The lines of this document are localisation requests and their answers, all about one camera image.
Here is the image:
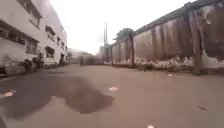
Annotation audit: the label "pale litter piece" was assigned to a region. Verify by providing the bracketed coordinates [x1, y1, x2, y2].
[108, 86, 120, 92]
[2, 90, 17, 98]

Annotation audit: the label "utility pole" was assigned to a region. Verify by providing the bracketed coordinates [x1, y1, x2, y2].
[102, 22, 109, 65]

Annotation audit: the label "tree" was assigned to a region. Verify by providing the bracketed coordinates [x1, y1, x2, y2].
[114, 27, 135, 43]

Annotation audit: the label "pale distant building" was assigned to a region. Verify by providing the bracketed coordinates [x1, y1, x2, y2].
[67, 48, 104, 66]

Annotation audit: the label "brown-grey paved road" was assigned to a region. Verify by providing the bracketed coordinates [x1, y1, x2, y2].
[0, 63, 224, 128]

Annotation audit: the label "parked motorcycles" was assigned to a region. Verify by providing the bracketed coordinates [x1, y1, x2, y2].
[22, 53, 46, 72]

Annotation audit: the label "pale building with window bands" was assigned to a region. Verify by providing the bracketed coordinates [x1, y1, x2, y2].
[0, 0, 70, 76]

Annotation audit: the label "stained wall with pillars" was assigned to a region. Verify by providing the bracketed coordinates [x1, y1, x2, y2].
[99, 0, 224, 76]

